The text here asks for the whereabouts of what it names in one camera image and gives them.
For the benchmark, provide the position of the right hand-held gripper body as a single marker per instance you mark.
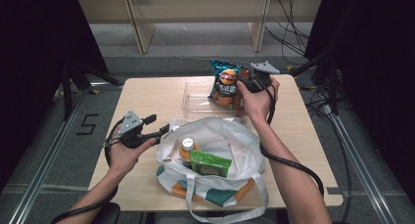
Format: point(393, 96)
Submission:
point(259, 80)

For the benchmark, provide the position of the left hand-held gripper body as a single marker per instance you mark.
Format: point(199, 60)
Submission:
point(132, 129)

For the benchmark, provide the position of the blue chip bag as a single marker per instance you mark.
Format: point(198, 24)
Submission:
point(225, 83)

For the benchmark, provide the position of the clear plastic container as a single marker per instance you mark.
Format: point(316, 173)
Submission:
point(195, 100)

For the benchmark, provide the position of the green snack packet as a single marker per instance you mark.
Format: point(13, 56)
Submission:
point(210, 165)

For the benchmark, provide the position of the white canvas tote bag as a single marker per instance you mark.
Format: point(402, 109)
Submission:
point(225, 139)

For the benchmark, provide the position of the person's right hand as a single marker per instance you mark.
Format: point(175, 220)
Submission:
point(259, 105)

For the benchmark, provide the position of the person's left hand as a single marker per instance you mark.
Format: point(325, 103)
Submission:
point(124, 160)

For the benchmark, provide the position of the orange juice bottle white cap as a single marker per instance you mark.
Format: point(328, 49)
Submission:
point(187, 145)

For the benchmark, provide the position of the black metal stand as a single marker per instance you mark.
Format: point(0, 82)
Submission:
point(67, 87)
point(332, 83)

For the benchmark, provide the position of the black chair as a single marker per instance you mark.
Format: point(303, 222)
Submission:
point(107, 214)

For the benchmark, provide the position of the beige office desk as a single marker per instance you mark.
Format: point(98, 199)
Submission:
point(202, 8)

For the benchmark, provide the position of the black curtain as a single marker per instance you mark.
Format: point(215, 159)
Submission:
point(32, 70)
point(368, 70)

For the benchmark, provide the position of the aluminium floor rail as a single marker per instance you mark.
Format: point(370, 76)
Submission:
point(362, 175)
point(42, 171)

